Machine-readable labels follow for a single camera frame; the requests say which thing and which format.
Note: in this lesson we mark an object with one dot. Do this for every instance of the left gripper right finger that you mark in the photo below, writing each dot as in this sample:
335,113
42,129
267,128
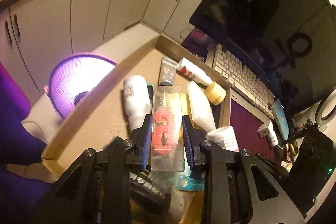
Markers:
205,156

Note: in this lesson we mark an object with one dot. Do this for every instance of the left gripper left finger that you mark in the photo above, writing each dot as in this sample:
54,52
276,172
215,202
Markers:
124,156

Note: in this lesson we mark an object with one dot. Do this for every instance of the clear case red item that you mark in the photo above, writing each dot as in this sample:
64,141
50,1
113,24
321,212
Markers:
167,152

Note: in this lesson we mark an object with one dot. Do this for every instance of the white spray bottle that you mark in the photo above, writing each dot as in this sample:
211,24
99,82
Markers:
136,100

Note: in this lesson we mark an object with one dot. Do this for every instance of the white power adapter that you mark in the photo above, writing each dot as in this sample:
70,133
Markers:
265,129

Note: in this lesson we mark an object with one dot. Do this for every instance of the yellow cap white bottle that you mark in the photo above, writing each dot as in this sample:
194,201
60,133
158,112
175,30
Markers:
214,92

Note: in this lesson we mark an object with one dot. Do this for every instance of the white pill bottle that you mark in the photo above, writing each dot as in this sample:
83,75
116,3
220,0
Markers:
272,138

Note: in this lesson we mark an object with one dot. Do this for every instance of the silver cream tube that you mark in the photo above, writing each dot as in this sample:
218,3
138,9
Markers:
167,71

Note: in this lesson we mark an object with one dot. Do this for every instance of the small white jar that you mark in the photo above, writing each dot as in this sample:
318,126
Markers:
225,137

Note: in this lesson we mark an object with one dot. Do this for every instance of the blue cartoon tissue pack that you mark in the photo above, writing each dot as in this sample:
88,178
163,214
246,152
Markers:
187,183

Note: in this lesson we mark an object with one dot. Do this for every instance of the black snack packet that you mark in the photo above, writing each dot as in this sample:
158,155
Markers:
146,195

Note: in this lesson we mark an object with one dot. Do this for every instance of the cardboard tray box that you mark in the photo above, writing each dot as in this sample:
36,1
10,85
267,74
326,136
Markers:
101,117

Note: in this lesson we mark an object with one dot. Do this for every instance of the blue notebook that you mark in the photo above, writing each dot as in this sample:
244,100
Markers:
280,118

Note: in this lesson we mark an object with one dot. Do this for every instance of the white keyboard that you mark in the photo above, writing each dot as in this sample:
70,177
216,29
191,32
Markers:
245,87

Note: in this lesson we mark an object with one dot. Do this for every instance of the purple glowing fan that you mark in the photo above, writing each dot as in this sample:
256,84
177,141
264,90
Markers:
75,77

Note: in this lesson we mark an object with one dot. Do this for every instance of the black device green light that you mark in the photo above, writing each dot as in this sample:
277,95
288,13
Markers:
312,169

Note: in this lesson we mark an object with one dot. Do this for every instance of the black computer monitor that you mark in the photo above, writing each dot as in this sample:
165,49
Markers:
292,40

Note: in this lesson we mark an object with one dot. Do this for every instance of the white ring light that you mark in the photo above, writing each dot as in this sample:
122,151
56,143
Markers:
326,108

